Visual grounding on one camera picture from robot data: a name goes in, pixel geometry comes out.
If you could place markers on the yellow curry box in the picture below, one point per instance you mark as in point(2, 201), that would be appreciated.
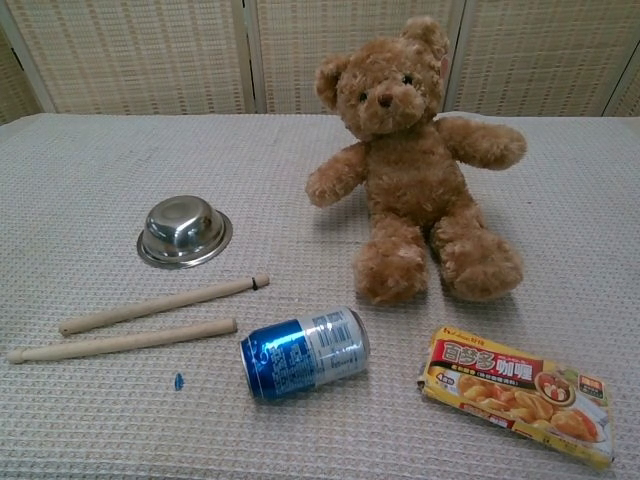
point(520, 395)

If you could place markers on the blue and silver drink can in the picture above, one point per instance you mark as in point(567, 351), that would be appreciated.
point(305, 352)

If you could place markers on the small blue scrap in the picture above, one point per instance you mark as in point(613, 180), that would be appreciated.
point(178, 381)

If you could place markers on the small stainless steel bowl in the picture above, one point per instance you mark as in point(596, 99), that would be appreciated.
point(184, 232)

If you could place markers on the wooden stick with black band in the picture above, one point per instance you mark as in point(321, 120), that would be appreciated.
point(160, 305)

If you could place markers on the woven folding screen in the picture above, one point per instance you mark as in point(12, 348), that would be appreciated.
point(150, 50)

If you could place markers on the beige woven tablecloth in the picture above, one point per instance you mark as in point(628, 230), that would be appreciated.
point(100, 200)

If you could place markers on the plain wooden drumstick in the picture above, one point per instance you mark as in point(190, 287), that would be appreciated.
point(120, 342)

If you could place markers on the brown plush teddy bear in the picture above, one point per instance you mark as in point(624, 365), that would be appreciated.
point(410, 175)

